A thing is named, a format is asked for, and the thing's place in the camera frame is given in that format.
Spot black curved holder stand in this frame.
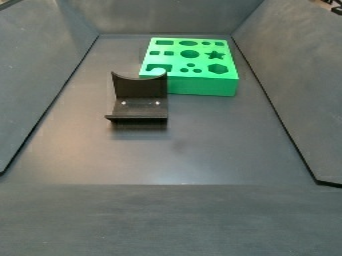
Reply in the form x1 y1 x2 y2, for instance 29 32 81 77
105 72 168 122

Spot green shape sorter block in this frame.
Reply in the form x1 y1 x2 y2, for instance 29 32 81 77
139 37 239 96

